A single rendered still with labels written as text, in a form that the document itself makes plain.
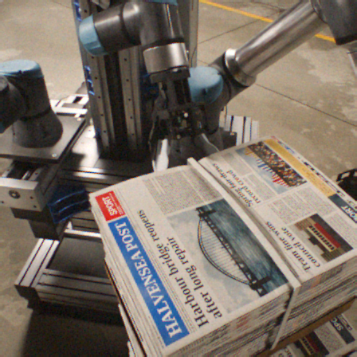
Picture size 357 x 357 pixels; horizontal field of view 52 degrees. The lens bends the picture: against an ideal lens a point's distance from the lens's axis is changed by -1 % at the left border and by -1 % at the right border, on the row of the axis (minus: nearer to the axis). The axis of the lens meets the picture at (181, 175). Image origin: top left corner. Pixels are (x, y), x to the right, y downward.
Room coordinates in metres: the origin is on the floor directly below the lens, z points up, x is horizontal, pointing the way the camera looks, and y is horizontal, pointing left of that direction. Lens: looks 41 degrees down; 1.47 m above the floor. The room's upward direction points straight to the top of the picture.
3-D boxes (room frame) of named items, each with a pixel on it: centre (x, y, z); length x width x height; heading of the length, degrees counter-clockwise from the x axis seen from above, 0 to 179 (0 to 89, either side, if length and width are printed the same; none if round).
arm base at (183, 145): (0.85, -0.04, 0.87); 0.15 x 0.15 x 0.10
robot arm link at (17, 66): (0.93, 0.45, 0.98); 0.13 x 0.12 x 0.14; 161
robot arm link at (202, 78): (0.86, -0.05, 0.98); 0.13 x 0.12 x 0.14; 147
